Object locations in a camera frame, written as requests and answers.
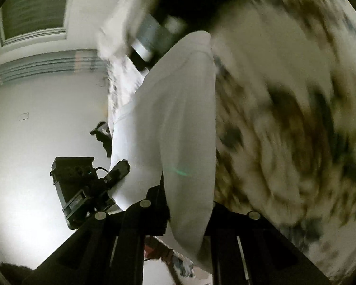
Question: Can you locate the white t-shirt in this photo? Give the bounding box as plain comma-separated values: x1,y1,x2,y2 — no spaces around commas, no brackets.
111,30,218,274

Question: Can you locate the black cloth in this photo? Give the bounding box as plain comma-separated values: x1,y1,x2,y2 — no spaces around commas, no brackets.
90,121,114,158

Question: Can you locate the black folded garment grey stripe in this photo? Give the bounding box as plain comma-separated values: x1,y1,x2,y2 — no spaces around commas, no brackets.
130,0,236,72

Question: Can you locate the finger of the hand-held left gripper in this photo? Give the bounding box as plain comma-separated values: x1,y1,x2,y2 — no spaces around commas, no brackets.
106,159,131,190

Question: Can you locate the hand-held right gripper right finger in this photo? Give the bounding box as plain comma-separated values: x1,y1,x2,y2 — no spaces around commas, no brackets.
205,201,333,285

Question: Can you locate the window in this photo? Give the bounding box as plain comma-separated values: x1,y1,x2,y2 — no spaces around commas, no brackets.
0,0,73,48

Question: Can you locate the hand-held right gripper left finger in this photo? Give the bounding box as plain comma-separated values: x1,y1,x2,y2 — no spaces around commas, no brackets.
23,175,170,285

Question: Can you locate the green striped curtain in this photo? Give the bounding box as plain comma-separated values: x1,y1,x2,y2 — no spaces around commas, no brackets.
0,49,109,88

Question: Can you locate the floral bed sheet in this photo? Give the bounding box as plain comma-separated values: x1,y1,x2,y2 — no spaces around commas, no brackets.
96,0,356,285

